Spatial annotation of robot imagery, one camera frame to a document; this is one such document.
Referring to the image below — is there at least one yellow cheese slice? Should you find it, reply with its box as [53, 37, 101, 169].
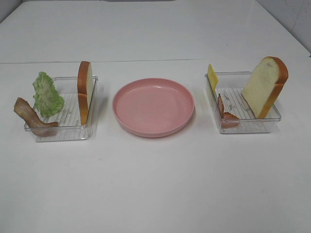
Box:
[207, 64, 218, 93]

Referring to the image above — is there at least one bacon strip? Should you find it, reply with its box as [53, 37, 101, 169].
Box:
[14, 97, 58, 137]
[217, 94, 240, 129]

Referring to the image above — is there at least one bread slice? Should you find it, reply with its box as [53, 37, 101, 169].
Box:
[242, 56, 288, 118]
[77, 61, 93, 125]

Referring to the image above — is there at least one green lettuce leaf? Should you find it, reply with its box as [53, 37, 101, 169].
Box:
[33, 71, 65, 117]

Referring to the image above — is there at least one pink round plate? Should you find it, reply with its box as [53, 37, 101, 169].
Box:
[112, 78, 195, 138]

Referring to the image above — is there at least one right clear plastic tray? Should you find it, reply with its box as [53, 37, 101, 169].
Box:
[205, 71, 281, 134]

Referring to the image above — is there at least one clear plastic tray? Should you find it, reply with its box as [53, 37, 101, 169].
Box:
[32, 76, 98, 142]
[205, 71, 281, 134]

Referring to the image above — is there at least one left clear plastic tray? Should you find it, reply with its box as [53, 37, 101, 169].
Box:
[32, 76, 98, 142]

